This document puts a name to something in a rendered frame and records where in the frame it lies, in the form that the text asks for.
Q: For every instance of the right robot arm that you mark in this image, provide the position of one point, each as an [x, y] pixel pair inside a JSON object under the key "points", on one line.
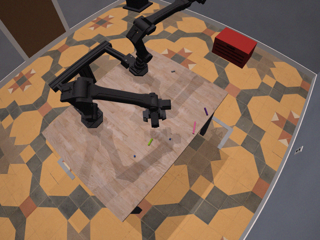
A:
{"points": [[85, 92]]}

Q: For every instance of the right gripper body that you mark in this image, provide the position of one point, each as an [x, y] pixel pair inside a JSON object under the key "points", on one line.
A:
{"points": [[162, 114]]}

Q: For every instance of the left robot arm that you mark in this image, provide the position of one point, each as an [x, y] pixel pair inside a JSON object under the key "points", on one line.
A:
{"points": [[143, 26]]}

